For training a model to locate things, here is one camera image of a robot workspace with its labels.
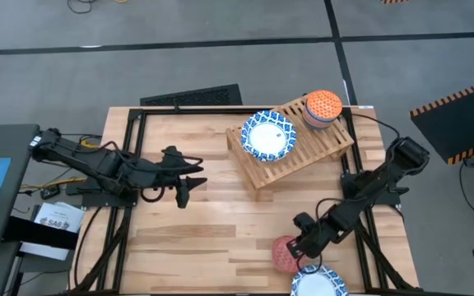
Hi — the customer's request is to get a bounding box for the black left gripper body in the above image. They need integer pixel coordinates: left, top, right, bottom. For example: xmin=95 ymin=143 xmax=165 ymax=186
xmin=154 ymin=146 xmax=204 ymax=209

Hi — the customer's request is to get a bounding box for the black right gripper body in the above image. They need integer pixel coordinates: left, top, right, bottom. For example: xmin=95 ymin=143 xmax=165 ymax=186
xmin=294 ymin=212 xmax=343 ymax=252

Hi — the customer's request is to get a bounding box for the red ceramic bowl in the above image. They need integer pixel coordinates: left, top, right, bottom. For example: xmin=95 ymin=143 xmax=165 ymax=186
xmin=272 ymin=234 xmax=304 ymax=275

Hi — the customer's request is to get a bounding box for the blue white paper bowl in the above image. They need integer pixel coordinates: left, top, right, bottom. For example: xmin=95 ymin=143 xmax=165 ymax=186
xmin=290 ymin=265 xmax=349 ymax=296
xmin=240 ymin=109 xmax=298 ymax=163

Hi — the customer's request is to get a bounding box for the orange ceramic bowl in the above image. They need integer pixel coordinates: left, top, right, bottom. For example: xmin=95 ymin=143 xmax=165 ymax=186
xmin=304 ymin=89 xmax=344 ymax=124

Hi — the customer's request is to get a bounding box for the wooden slatted shelf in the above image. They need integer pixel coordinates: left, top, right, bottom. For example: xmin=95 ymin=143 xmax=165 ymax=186
xmin=225 ymin=90 xmax=356 ymax=202

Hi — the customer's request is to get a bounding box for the black ridged floor mat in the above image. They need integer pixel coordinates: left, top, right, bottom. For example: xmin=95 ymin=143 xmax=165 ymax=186
xmin=139 ymin=83 xmax=244 ymax=107

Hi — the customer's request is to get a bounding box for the printed white paper sheet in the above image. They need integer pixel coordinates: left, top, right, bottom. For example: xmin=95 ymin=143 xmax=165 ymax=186
xmin=33 ymin=201 xmax=86 ymax=235

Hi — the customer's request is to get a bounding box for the plain white paper sheet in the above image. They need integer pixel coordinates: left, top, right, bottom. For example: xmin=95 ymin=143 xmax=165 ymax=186
xmin=18 ymin=241 xmax=72 ymax=262

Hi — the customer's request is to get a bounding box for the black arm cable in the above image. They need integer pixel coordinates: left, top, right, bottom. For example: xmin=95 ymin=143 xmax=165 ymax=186
xmin=350 ymin=111 xmax=402 ymax=141

